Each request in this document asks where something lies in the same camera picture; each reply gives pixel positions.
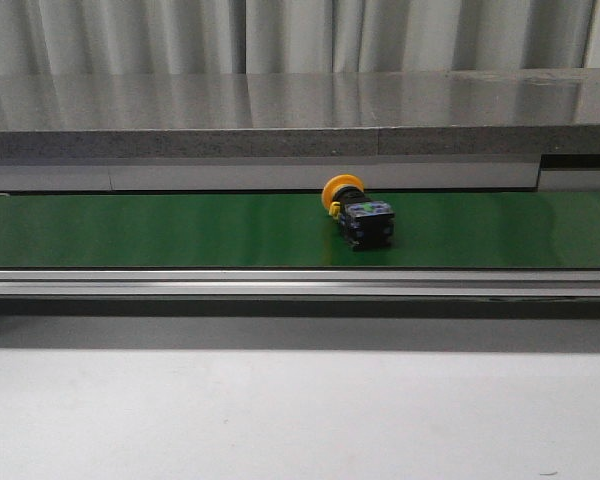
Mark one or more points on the green conveyor belt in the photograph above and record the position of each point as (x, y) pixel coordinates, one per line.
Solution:
(432, 230)

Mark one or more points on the grey stone slab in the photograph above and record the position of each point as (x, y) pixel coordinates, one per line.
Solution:
(555, 111)

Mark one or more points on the white pleated curtain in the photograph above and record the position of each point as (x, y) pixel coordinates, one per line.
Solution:
(174, 37)

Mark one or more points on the yellow mushroom push button switch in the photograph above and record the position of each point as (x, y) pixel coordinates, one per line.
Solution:
(363, 222)

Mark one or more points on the rear aluminium conveyor rail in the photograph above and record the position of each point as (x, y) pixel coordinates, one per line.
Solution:
(413, 172)

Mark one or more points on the aluminium conveyor rail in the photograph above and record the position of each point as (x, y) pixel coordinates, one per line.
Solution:
(413, 172)
(486, 283)

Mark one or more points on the front aluminium conveyor rail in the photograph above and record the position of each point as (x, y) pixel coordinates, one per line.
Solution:
(486, 283)

